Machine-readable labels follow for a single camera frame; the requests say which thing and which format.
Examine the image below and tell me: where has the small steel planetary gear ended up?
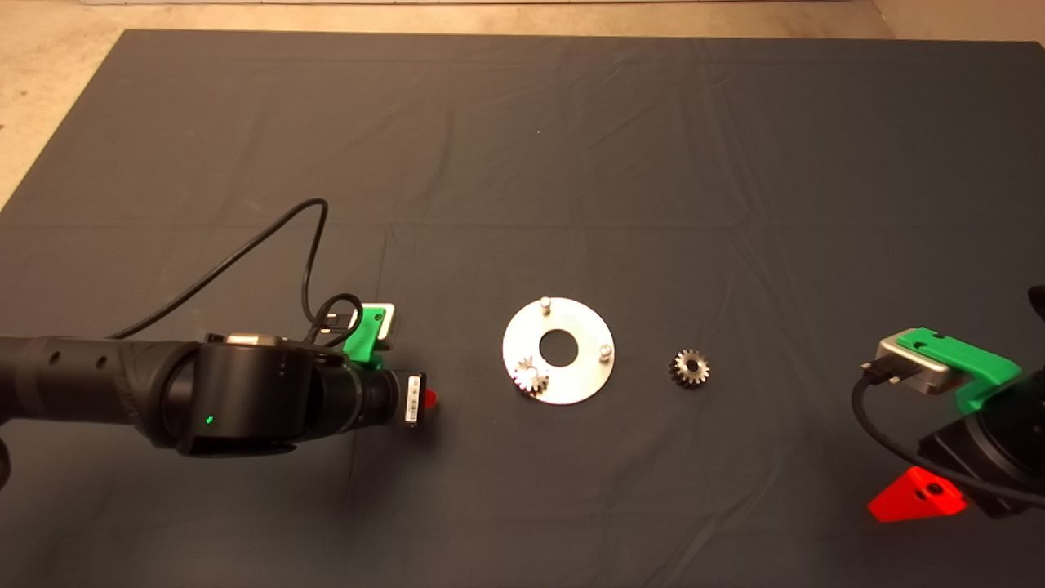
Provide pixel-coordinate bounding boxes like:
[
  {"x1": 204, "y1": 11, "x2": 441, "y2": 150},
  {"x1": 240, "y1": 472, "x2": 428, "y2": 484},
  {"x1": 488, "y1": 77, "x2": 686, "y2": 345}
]
[
  {"x1": 669, "y1": 349, "x2": 710, "y2": 389},
  {"x1": 513, "y1": 357, "x2": 552, "y2": 399}
]

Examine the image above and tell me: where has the green right camera mount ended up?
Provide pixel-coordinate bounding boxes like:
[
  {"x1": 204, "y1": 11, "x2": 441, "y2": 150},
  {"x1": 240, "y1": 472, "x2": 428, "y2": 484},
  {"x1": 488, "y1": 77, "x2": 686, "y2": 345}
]
[{"x1": 896, "y1": 327, "x2": 1023, "y2": 415}]

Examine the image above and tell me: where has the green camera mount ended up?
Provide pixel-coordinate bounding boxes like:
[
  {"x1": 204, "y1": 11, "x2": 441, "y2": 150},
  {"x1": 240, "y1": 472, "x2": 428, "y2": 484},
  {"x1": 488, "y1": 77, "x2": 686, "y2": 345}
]
[
  {"x1": 896, "y1": 327, "x2": 1023, "y2": 415},
  {"x1": 341, "y1": 305, "x2": 385, "y2": 370}
]

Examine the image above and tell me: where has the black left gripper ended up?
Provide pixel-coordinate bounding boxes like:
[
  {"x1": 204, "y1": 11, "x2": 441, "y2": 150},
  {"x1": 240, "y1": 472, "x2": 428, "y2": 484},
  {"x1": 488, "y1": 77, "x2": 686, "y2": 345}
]
[{"x1": 351, "y1": 369, "x2": 439, "y2": 428}]

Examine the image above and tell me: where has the black left camera cable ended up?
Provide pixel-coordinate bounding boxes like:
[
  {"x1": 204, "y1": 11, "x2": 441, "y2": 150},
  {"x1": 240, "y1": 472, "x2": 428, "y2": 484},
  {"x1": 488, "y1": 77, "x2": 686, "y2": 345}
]
[{"x1": 110, "y1": 198, "x2": 366, "y2": 348}]

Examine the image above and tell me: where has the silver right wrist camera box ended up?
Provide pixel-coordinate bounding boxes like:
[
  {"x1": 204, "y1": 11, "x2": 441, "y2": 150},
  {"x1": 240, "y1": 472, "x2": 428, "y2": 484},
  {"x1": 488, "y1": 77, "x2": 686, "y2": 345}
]
[{"x1": 861, "y1": 339, "x2": 954, "y2": 397}]

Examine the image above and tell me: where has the round metal carrier plate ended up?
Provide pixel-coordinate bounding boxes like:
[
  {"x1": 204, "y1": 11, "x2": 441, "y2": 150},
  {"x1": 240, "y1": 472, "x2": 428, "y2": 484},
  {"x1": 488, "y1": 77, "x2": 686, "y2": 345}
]
[{"x1": 501, "y1": 296, "x2": 616, "y2": 405}]

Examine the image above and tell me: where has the black right camera cable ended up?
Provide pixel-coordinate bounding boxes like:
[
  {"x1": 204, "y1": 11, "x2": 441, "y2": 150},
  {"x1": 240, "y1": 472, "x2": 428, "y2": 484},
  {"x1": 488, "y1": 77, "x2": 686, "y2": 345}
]
[{"x1": 852, "y1": 367, "x2": 1045, "y2": 511}]

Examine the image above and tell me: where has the black camera cable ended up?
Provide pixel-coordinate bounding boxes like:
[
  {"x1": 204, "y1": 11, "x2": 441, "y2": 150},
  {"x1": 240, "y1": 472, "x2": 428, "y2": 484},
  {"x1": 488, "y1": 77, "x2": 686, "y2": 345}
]
[
  {"x1": 852, "y1": 367, "x2": 1045, "y2": 511},
  {"x1": 110, "y1": 198, "x2": 366, "y2": 348}
]

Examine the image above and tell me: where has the green left camera mount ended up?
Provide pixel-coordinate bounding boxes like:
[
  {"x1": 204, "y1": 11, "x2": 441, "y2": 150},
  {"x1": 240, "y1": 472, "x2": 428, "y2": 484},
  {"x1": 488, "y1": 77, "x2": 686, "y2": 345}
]
[{"x1": 341, "y1": 305, "x2": 385, "y2": 370}]

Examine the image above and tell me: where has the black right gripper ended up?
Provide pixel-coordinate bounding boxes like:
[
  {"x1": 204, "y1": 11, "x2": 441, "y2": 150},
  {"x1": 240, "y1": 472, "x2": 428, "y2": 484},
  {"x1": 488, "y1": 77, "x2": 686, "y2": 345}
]
[{"x1": 867, "y1": 369, "x2": 1045, "y2": 523}]

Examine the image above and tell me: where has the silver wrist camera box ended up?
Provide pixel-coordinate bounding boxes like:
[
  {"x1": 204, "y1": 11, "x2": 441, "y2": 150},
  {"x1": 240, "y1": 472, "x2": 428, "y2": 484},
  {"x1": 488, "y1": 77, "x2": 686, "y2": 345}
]
[
  {"x1": 861, "y1": 339, "x2": 954, "y2": 397},
  {"x1": 371, "y1": 304, "x2": 397, "y2": 352}
]

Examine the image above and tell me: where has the dark grey table cloth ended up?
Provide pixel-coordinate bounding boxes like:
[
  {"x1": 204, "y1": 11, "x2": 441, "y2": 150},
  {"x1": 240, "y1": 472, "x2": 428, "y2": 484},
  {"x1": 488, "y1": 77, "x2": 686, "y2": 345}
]
[{"x1": 0, "y1": 30, "x2": 1045, "y2": 588}]

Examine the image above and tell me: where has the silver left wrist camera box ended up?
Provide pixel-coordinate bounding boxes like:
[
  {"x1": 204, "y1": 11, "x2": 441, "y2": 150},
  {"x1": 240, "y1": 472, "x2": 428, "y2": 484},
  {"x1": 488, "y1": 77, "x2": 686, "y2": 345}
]
[{"x1": 371, "y1": 304, "x2": 397, "y2": 352}]

